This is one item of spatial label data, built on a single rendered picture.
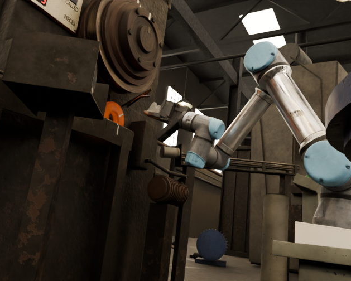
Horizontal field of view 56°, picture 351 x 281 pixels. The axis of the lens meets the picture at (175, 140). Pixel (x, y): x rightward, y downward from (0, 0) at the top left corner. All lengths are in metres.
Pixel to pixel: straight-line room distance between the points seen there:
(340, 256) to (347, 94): 0.76
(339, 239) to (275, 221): 0.68
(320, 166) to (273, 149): 3.06
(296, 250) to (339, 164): 0.26
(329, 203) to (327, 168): 0.16
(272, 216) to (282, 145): 2.35
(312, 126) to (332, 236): 0.31
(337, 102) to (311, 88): 3.80
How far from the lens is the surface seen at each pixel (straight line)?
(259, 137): 4.11
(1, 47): 1.35
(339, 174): 0.96
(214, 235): 3.30
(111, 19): 1.51
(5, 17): 1.43
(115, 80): 1.49
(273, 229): 1.69
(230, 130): 1.29
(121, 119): 1.54
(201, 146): 1.19
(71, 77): 0.83
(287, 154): 3.93
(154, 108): 1.35
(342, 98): 0.26
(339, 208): 1.08
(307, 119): 1.04
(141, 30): 1.55
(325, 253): 0.98
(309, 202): 1.72
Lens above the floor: 0.30
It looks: 15 degrees up
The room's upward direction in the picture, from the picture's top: 7 degrees clockwise
